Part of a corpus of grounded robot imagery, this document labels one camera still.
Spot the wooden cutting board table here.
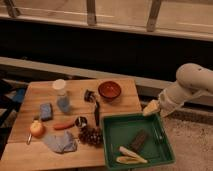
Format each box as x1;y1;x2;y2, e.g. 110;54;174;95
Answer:
0;78;143;171

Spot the blue sponge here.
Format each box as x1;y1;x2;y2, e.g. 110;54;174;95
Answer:
40;103;53;121

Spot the gray blue cloth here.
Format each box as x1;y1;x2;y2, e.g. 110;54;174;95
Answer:
42;131;77;154

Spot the black marker pen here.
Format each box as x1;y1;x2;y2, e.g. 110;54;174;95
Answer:
94;101;100;126

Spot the orange carrot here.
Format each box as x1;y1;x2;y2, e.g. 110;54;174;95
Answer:
53;121;75;130

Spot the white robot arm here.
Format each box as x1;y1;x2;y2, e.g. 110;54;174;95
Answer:
143;63;213;117

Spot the metal spoon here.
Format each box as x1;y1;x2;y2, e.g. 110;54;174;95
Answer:
26;133;32;145

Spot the dark brown eraser block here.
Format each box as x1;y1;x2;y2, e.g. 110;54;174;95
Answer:
130;130;149;152

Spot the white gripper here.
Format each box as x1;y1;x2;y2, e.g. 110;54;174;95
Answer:
143;87;183;117

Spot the blue clear cup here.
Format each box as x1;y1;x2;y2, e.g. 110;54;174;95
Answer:
57;96;70;113

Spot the brown pine cone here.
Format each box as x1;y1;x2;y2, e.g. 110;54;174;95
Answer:
78;126;103;147

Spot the red brown bowl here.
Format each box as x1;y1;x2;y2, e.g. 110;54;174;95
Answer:
98;81;121;99

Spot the small black clip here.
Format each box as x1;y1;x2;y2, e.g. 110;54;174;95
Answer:
84;90;96;102

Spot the green plastic tray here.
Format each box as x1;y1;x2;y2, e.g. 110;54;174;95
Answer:
102;114;175;171

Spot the apple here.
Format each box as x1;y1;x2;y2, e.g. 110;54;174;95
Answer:
30;120;45;137

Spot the small black round object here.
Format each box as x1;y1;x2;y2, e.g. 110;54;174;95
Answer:
75;116;87;128

